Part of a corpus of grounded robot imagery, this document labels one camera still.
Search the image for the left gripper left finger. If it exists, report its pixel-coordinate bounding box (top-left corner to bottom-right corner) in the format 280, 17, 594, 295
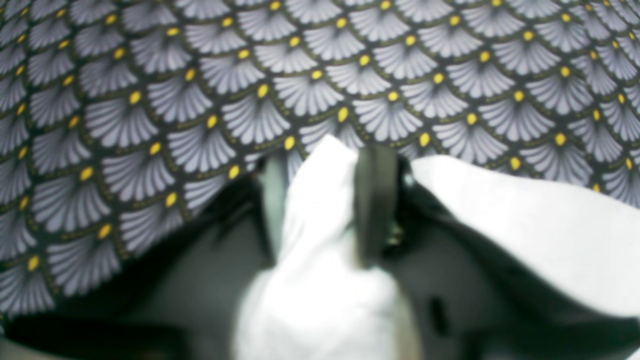
1, 152, 290, 360

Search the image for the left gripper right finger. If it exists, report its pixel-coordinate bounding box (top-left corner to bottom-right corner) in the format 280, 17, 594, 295
353, 145, 639, 360

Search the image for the white printed T-shirt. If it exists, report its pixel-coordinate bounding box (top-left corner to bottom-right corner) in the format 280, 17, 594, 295
231, 136, 639, 360

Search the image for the fan-patterned grey tablecloth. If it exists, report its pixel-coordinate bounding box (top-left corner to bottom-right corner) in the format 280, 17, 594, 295
0, 0, 639, 324

